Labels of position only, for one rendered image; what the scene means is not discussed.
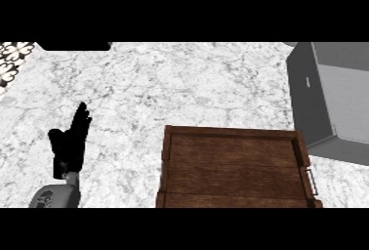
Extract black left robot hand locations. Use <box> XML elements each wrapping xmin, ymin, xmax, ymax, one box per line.
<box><xmin>48</xmin><ymin>102</ymin><xmax>93</xmax><ymax>181</ymax></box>

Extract brown wooden tray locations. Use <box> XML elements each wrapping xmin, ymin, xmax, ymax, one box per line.
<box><xmin>154</xmin><ymin>124</ymin><xmax>325</xmax><ymax>209</ymax></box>

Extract grey open box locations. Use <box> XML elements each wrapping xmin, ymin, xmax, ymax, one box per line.
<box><xmin>282</xmin><ymin>42</ymin><xmax>369</xmax><ymax>167</ymax></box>

